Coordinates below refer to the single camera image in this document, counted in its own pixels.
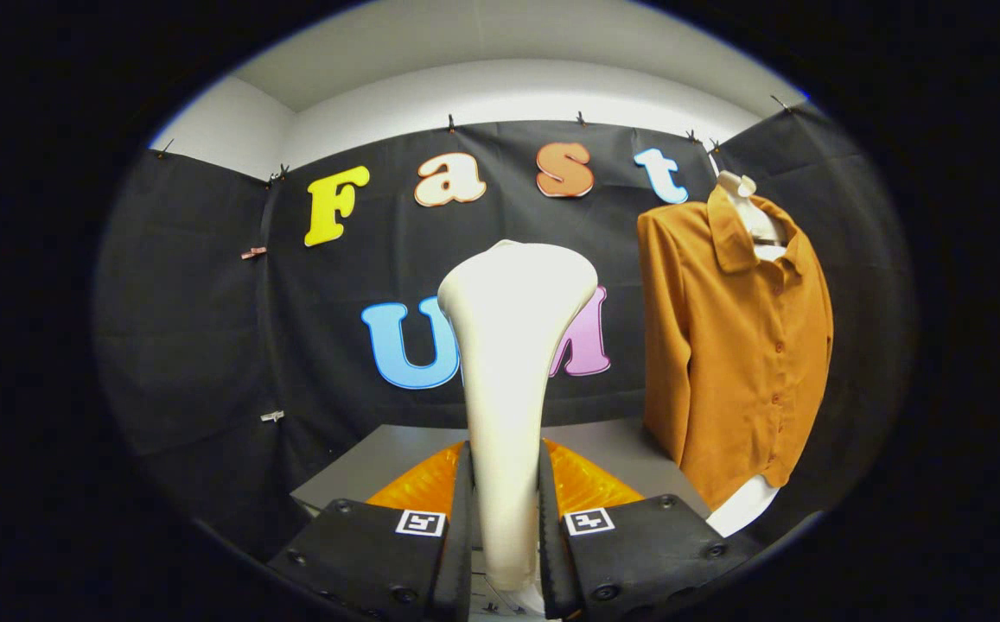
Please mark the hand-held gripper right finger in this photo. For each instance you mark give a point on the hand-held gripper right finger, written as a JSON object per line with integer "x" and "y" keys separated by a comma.
{"x": 638, "y": 553}

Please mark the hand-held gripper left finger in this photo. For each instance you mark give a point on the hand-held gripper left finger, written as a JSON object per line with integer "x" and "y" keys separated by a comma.
{"x": 378, "y": 553}

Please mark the orange-brown button shirt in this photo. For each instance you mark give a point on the orange-brown button shirt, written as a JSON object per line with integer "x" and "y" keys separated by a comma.
{"x": 733, "y": 363}

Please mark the white garment steamer head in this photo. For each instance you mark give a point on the white garment steamer head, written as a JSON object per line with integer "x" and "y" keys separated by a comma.
{"x": 512, "y": 363}

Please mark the white garment hanger board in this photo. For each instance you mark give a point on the white garment hanger board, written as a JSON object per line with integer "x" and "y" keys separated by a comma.
{"x": 754, "y": 220}

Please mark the grey drawer cabinet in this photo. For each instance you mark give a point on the grey drawer cabinet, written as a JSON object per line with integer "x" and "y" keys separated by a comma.
{"x": 396, "y": 453}

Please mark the silver clip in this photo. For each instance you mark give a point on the silver clip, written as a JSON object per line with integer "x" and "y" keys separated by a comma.
{"x": 272, "y": 416}

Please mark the black backdrop cloth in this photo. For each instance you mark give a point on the black backdrop cloth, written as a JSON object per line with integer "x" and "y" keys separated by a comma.
{"x": 197, "y": 328}

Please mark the pink clip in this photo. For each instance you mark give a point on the pink clip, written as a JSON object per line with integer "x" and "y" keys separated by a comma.
{"x": 253, "y": 252}

